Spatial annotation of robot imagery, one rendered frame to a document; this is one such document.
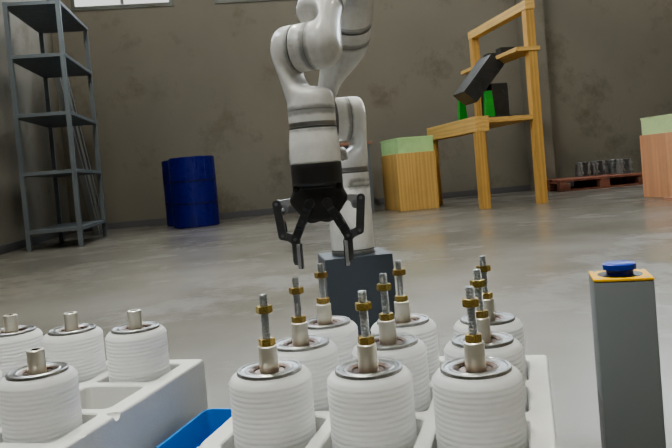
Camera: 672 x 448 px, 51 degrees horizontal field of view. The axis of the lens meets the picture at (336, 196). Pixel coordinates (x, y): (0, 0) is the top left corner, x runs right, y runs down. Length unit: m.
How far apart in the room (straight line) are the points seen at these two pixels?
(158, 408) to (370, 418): 0.42
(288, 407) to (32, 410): 0.33
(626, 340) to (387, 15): 8.93
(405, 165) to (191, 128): 3.10
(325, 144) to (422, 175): 6.63
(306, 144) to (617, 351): 0.49
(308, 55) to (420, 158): 6.63
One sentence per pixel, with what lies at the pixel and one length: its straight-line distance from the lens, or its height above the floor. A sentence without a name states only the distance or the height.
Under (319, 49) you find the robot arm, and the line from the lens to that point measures 1.00.
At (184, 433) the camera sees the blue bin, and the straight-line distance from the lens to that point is 1.10.
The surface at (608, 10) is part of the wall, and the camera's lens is 10.83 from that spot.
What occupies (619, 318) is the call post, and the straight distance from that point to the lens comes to 0.94.
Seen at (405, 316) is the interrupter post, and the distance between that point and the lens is 1.02.
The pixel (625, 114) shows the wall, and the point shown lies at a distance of 10.74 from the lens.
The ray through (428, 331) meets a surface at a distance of 1.00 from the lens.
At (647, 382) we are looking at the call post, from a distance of 0.96.
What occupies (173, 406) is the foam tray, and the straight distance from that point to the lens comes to 1.14.
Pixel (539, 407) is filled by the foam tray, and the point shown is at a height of 0.18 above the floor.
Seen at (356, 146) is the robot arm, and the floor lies 0.52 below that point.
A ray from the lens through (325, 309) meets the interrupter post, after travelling 1.04.
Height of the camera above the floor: 0.47
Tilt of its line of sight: 2 degrees down
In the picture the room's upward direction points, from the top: 5 degrees counter-clockwise
